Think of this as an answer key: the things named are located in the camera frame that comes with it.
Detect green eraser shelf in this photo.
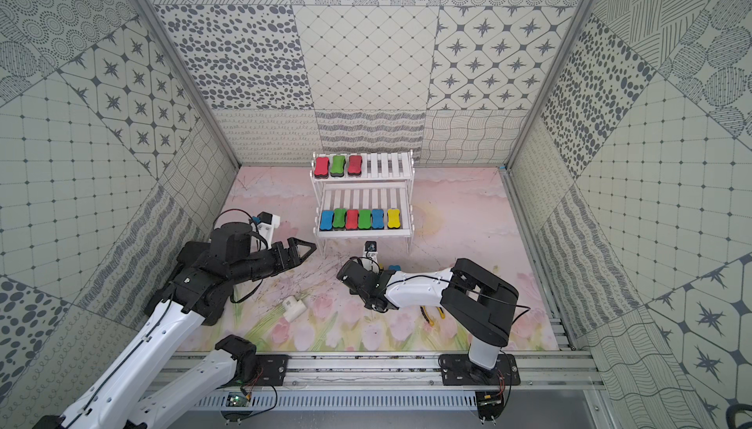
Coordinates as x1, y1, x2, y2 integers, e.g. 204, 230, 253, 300
332, 208, 348, 229
358, 209, 372, 231
329, 155, 347, 178

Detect white vented cable duct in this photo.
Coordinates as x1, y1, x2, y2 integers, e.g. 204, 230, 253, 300
193, 389, 476, 411

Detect white plastic pipe fitting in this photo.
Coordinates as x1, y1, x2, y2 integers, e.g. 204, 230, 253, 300
283, 296, 307, 323

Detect green eraser top shelf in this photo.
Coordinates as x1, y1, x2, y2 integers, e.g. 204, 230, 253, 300
329, 155, 347, 178

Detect red eraser lower shelf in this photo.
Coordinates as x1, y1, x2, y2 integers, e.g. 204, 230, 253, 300
345, 209, 360, 231

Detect yellow handled pliers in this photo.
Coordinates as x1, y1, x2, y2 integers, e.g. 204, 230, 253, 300
420, 306, 446, 327

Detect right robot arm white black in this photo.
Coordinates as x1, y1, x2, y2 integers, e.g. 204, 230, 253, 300
337, 258, 529, 370

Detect red eraser shelf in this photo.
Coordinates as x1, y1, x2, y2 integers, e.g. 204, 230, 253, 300
313, 156, 330, 180
345, 209, 360, 231
347, 155, 362, 177

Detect white wooden slatted shelf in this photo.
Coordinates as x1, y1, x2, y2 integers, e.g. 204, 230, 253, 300
309, 150, 415, 250

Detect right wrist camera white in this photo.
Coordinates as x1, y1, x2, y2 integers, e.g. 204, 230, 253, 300
363, 240, 379, 267

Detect yellow eraser lower shelf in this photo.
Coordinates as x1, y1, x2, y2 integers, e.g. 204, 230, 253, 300
387, 209, 401, 229

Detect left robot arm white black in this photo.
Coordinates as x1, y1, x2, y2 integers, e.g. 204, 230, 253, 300
35, 213, 316, 428

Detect green circuit board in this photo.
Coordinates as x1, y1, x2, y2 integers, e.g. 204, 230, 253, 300
226, 392, 248, 407

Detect blue eraser lower shelf far-left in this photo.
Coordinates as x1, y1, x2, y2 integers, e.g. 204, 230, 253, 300
319, 210, 334, 231

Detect red eraser top shelf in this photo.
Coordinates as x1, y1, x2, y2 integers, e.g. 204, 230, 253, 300
313, 156, 330, 180
347, 155, 362, 177

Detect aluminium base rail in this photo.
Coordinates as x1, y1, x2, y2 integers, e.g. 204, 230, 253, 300
154, 351, 606, 392

